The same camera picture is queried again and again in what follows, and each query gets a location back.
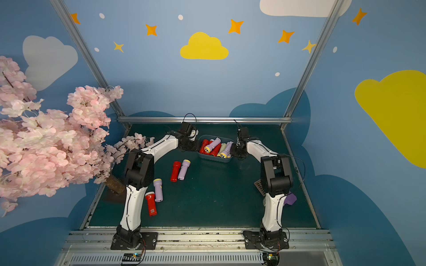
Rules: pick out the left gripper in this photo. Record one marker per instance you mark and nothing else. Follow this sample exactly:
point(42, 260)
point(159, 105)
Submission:
point(189, 144)

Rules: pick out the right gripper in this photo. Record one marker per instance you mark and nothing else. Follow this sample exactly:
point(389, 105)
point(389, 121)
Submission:
point(238, 148)

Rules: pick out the purple flashlight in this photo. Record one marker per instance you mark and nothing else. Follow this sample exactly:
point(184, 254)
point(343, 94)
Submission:
point(226, 153)
point(183, 170)
point(158, 187)
point(216, 142)

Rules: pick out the pale green flashlight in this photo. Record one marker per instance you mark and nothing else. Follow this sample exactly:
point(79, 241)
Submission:
point(223, 146)

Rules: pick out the blue plastic storage box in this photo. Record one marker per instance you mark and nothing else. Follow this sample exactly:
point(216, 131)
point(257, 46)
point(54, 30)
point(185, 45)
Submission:
point(209, 156)

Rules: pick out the red flashlight cluster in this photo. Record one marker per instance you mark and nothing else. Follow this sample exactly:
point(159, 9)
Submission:
point(203, 144)

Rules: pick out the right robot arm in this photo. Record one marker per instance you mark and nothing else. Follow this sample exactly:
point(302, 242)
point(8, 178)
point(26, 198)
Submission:
point(275, 176)

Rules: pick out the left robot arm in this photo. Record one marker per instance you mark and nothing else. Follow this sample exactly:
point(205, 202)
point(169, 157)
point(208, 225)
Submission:
point(139, 171)

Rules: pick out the right controller board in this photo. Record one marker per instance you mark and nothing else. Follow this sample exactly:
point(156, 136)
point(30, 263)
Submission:
point(270, 259)

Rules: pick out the controller board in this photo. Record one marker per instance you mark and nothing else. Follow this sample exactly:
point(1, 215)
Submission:
point(270, 259)
point(131, 259)

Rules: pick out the left controller board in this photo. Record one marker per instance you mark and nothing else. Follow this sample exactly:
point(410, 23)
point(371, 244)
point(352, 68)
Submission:
point(131, 259)

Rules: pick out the pink cherry blossom tree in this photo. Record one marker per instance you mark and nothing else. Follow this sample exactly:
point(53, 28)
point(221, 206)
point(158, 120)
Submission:
point(43, 151)

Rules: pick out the purple pink-handled spatula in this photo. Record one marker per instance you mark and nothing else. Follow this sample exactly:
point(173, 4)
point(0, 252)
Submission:
point(290, 199)

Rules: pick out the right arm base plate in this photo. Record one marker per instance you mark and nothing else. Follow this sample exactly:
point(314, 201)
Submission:
point(266, 240)

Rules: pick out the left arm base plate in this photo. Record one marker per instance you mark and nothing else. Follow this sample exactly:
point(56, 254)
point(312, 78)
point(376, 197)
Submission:
point(139, 241)

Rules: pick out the aluminium rail base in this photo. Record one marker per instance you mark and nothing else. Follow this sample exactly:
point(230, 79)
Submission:
point(198, 247)

